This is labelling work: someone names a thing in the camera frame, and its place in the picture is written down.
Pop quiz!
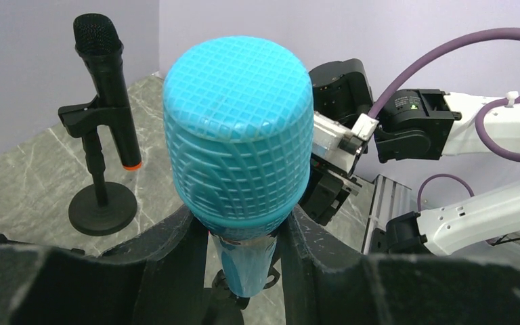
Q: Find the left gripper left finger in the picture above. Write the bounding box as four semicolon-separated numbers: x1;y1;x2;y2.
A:
0;207;208;324

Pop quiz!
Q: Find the blue microphone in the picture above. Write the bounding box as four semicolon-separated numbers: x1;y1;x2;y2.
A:
162;36;313;297

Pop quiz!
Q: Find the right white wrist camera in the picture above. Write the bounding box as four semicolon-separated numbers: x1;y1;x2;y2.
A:
312;112;378;177

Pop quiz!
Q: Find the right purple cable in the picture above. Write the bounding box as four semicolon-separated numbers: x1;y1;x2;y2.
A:
367;27;520;212

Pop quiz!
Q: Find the black round-base mic stand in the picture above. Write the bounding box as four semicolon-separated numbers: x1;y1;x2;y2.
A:
58;96;142;236

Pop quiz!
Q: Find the black microphone orange end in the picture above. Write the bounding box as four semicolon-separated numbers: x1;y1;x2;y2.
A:
73;13;142;171

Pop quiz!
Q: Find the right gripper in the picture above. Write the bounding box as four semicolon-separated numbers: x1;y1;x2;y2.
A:
299;159;362;226

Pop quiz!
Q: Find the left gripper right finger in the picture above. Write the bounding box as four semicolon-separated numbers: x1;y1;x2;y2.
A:
280;208;520;324

